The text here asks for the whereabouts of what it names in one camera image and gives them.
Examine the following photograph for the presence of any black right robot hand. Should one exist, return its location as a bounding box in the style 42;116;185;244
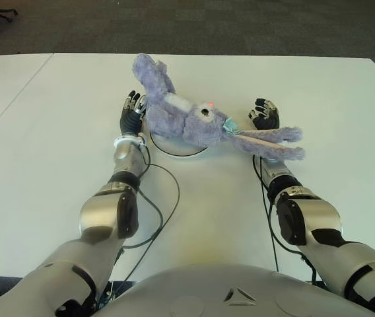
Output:
248;98;280;131

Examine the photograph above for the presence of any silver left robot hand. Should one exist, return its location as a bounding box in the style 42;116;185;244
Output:
119;90;148;137

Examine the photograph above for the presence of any white plate with black rim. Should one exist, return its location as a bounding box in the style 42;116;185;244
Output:
149;131;208;160

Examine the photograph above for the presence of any purple plush bunny doll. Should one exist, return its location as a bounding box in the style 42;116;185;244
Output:
132;53;306;162

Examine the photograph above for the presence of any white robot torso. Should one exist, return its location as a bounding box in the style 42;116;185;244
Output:
90;262;375;317

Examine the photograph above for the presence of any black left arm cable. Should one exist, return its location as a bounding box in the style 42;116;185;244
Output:
106;131;181;298

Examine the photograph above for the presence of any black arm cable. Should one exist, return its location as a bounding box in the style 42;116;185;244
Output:
106;131;181;298
252;155;322;287

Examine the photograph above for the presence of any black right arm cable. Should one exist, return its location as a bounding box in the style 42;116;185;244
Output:
252;155;322;287

